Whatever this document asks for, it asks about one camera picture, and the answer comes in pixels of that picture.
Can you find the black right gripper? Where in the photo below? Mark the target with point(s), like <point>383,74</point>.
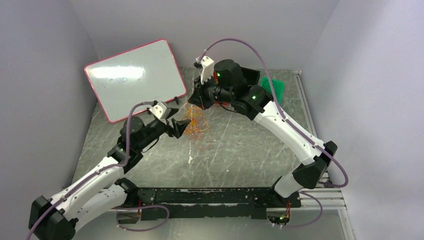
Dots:
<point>198,96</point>

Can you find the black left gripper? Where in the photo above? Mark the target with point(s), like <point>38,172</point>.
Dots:
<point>178,127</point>

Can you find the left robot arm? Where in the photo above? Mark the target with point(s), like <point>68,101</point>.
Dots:
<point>104,187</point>

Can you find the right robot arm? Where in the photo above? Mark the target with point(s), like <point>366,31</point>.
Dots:
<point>259,106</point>

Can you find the red plastic bin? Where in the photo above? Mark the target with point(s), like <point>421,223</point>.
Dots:
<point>222,94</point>

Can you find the black plastic bin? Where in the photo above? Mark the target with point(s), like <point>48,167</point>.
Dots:
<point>252,76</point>

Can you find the pink framed whiteboard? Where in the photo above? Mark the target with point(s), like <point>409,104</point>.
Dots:
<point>145,73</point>

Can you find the green plastic bin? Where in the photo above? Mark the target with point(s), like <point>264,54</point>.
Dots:
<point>278,87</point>

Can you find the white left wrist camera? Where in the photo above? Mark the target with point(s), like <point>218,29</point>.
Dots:
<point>160,110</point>

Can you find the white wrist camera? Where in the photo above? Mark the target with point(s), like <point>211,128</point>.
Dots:
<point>160,110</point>
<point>206,64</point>

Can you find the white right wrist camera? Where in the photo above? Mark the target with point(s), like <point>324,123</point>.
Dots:
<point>206,64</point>

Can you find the aluminium rail frame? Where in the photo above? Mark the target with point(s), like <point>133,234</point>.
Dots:
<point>207,130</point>

